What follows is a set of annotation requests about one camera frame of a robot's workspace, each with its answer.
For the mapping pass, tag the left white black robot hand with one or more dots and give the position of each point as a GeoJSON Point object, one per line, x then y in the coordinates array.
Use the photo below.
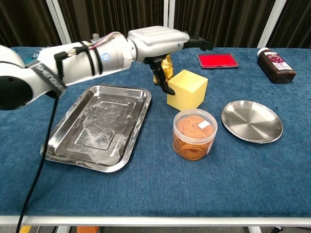
{"type": "Point", "coordinates": [158, 41]}

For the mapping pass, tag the yellow foam cube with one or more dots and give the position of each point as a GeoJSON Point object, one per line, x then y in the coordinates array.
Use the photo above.
{"type": "Point", "coordinates": [192, 89]}

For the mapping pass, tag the clear jar of rubber bands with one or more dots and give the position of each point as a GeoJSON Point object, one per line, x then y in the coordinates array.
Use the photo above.
{"type": "Point", "coordinates": [194, 136]}

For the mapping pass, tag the gold foil package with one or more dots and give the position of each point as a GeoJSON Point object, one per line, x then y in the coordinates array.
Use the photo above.
{"type": "Point", "coordinates": [169, 66]}

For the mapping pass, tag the dark brown curtain panel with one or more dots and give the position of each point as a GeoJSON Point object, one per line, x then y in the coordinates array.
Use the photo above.
{"type": "Point", "coordinates": [230, 21]}
{"type": "Point", "coordinates": [114, 17]}
{"type": "Point", "coordinates": [24, 21]}
{"type": "Point", "coordinates": [296, 21]}

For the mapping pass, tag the red ink pad box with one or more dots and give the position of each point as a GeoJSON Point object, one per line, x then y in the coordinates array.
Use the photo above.
{"type": "Point", "coordinates": [217, 60]}

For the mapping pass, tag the rectangular steel tray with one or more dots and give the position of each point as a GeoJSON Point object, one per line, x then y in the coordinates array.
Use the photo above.
{"type": "Point", "coordinates": [97, 131]}

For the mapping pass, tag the dark juice bottle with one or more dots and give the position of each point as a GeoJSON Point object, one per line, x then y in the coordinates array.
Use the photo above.
{"type": "Point", "coordinates": [277, 69]}

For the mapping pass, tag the round steel plate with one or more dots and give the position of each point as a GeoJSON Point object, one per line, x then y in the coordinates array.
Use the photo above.
{"type": "Point", "coordinates": [251, 122]}

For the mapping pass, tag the blue fabric table cover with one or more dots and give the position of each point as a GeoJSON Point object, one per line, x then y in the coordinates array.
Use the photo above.
{"type": "Point", "coordinates": [182, 189]}

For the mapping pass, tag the white screen frame post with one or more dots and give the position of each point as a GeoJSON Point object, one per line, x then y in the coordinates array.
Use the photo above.
{"type": "Point", "coordinates": [168, 14]}
{"type": "Point", "coordinates": [58, 24]}
{"type": "Point", "coordinates": [272, 24]}

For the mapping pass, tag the white table frame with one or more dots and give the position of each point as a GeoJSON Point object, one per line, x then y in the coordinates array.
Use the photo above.
{"type": "Point", "coordinates": [155, 221]}

